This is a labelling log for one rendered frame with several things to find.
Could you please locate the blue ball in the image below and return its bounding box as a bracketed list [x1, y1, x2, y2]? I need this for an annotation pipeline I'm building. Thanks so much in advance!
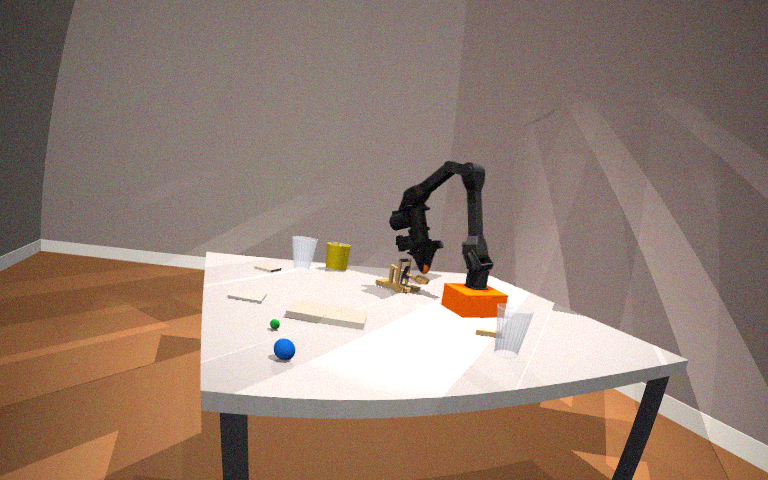
[274, 338, 296, 361]

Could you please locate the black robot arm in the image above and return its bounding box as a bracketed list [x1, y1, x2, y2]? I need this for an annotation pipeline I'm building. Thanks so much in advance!
[389, 161, 493, 290]

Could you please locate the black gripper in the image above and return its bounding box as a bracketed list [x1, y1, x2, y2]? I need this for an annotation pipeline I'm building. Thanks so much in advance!
[398, 224, 443, 272]

